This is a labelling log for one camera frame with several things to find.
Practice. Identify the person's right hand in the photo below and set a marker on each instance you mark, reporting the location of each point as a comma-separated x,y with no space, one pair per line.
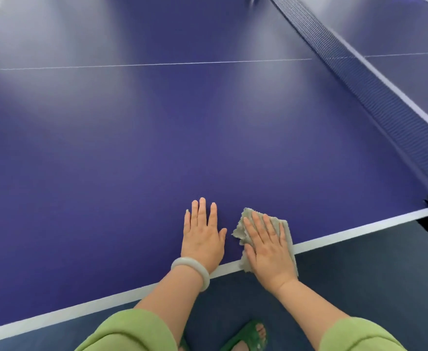
272,259

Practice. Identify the person's left hand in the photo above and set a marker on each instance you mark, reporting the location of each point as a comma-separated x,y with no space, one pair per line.
203,244

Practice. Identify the grey cleaning cloth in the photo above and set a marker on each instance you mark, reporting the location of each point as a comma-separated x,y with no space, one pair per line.
239,232

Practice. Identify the person's right forearm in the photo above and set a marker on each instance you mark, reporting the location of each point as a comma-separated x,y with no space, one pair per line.
309,310

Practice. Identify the person's left forearm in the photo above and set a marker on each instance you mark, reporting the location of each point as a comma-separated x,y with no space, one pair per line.
170,303

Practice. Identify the person's right foot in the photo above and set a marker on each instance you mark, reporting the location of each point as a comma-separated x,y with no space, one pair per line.
259,330

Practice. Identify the blue table tennis table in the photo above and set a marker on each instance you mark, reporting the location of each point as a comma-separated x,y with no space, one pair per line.
162,142

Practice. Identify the dark table tennis net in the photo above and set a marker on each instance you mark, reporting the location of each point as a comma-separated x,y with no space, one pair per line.
382,102

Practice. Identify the green right slipper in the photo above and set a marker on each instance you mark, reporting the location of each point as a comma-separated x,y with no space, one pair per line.
245,336

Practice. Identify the green right sleeve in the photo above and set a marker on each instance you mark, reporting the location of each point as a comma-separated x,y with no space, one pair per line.
360,336

